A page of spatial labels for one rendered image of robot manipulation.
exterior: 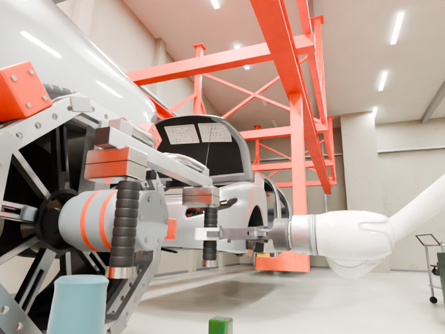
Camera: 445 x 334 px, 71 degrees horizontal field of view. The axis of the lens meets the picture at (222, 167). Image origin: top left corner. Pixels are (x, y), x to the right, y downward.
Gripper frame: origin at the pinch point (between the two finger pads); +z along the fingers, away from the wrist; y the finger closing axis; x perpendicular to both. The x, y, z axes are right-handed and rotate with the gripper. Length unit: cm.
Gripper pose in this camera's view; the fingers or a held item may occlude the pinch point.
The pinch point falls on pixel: (210, 234)
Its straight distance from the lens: 81.7
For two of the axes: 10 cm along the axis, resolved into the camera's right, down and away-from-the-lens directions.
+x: 0.2, -9.7, 2.5
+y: 3.6, 2.4, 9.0
